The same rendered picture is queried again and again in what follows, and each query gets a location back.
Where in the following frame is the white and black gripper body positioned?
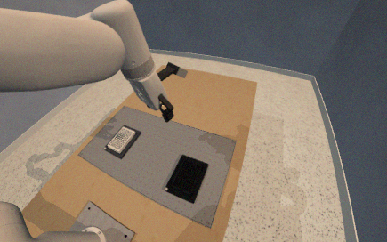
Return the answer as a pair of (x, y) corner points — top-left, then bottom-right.
(126, 66), (168, 111)

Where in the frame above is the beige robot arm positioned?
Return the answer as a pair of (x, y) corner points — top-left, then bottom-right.
(0, 0), (155, 242)

